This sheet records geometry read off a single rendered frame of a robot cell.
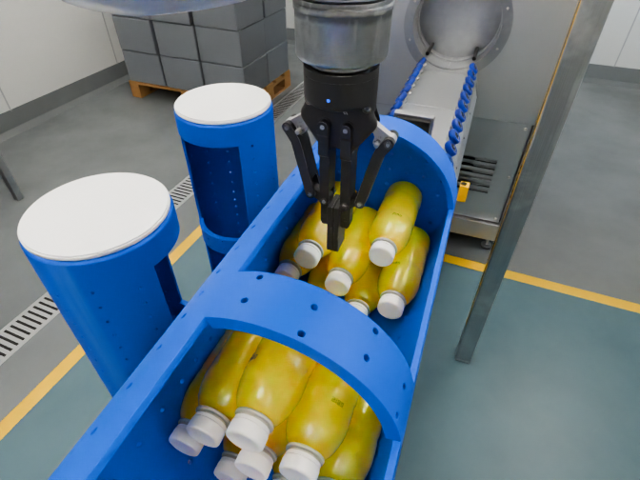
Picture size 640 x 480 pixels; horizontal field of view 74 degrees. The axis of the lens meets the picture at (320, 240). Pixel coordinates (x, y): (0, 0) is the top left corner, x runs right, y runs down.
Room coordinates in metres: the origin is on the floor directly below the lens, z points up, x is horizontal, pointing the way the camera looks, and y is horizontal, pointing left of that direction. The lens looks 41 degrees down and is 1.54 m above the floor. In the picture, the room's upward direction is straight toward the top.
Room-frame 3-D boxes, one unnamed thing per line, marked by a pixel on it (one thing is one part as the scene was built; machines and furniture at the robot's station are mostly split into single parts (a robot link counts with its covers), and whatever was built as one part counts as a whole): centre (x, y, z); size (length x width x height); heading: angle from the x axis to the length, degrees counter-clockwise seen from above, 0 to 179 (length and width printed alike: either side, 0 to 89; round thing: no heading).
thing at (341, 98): (0.43, -0.02, 1.35); 0.08 x 0.07 x 0.09; 70
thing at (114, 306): (0.68, 0.44, 0.59); 0.28 x 0.28 x 0.88
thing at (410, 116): (1.01, -0.23, 1.00); 0.10 x 0.04 x 0.15; 70
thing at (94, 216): (0.68, 0.44, 1.03); 0.28 x 0.28 x 0.01
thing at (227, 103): (1.21, 0.28, 1.03); 0.28 x 0.28 x 0.01
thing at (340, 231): (0.43, -0.02, 1.20); 0.03 x 0.01 x 0.07; 160
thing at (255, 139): (1.21, 0.28, 0.59); 0.28 x 0.28 x 0.88
